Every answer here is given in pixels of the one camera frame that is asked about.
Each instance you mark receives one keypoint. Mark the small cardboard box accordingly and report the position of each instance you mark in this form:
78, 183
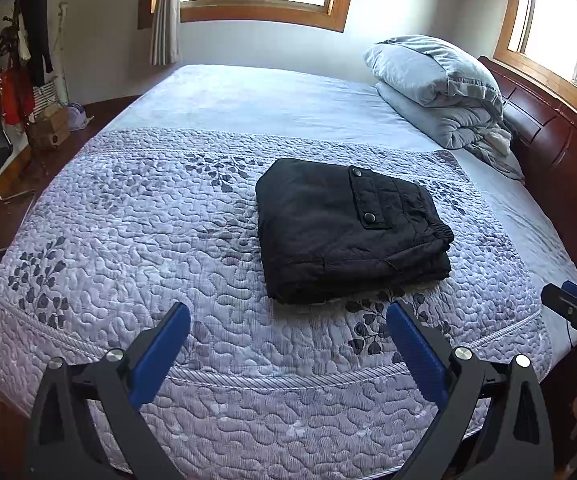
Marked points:
57, 116

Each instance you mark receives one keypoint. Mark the wooden headboard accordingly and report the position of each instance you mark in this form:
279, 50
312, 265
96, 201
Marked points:
548, 130

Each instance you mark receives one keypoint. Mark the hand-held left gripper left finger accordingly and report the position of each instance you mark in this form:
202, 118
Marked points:
161, 355

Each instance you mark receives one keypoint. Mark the black pants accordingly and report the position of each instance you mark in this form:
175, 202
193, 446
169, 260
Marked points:
328, 230

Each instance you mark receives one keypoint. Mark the red hanging garment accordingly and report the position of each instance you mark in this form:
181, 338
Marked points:
16, 95

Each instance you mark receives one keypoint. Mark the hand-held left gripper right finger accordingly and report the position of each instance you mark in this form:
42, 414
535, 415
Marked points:
416, 355

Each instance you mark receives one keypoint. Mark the large cardboard box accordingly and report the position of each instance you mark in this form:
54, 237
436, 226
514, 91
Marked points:
48, 135

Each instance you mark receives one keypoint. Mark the black hanging garment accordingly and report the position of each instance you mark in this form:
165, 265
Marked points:
36, 30

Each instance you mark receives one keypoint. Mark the wooden coat rack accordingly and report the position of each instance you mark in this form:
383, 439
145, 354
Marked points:
16, 20

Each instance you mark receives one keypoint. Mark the purple bag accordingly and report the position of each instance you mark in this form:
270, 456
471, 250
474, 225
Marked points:
77, 117

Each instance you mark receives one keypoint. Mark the white curtain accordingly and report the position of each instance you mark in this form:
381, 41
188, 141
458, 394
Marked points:
164, 15

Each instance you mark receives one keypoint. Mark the folded grey-blue duvet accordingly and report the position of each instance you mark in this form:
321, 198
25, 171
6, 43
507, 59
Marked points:
433, 120

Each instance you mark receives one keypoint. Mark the quilted leaf-print bedspread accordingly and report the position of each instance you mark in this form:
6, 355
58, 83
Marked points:
143, 240

